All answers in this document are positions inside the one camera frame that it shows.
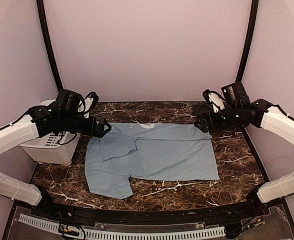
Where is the white slotted cable duct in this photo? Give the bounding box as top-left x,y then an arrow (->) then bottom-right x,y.
18,214 -> 225,240

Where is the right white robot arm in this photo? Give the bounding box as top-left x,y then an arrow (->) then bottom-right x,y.
194,99 -> 294,217

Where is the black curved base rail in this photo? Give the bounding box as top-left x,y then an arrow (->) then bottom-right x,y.
3,199 -> 294,240

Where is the left black frame post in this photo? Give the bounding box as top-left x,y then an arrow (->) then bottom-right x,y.
36,0 -> 64,91

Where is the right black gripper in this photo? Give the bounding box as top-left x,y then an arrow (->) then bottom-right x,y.
194,105 -> 241,132

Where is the black frame post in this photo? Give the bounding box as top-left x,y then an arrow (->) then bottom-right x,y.
235,0 -> 259,83
36,0 -> 64,91

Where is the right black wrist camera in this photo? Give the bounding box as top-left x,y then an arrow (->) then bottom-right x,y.
221,81 -> 247,105

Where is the right black frame post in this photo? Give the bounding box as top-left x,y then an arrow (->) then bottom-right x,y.
235,0 -> 259,83

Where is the white plastic laundry bin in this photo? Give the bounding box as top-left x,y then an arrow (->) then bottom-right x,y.
19,99 -> 81,167

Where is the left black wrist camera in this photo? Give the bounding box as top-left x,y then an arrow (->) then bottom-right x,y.
55,89 -> 83,112

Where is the black pinstriped shirt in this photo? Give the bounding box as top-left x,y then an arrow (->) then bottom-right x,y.
193,102 -> 213,116

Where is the light blue garment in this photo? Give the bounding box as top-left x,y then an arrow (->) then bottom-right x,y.
85,123 -> 220,200

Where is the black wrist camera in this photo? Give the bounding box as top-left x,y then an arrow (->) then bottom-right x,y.
221,81 -> 247,105
55,89 -> 83,112

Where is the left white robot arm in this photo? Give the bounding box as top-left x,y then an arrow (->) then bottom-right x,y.
0,106 -> 111,218

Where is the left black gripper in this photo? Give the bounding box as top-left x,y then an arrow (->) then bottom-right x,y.
60,112 -> 112,137

